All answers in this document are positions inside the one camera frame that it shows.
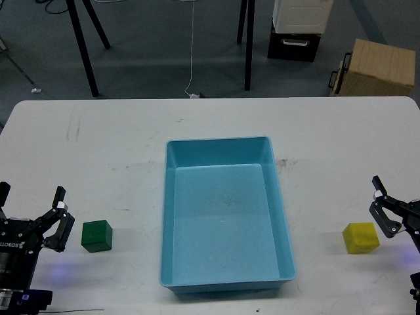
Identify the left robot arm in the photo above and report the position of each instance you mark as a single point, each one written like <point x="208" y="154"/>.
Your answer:
<point x="30" y="301"/>

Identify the white plastic container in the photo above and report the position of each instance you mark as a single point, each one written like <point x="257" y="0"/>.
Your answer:
<point x="304" y="16"/>

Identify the light wooden box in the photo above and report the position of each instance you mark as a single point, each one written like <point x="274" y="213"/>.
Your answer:
<point x="374" y="69"/>

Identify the yellow wooden block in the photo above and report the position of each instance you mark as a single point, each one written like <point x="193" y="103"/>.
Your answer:
<point x="360" y="237"/>

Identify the black storage box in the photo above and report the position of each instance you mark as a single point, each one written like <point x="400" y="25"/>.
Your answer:
<point x="301" y="47"/>

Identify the blue plastic bin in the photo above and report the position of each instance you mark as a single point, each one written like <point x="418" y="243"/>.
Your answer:
<point x="224" y="224"/>

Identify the black table legs right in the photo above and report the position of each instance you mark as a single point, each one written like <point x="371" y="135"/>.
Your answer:
<point x="246" y="24"/>

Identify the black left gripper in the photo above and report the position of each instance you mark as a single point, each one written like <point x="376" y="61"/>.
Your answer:
<point x="22" y="239"/>

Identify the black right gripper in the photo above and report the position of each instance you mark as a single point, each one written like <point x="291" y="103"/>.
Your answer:
<point x="414" y="216"/>

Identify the green wooden block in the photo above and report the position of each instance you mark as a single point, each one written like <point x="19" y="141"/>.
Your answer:
<point x="97" y="236"/>

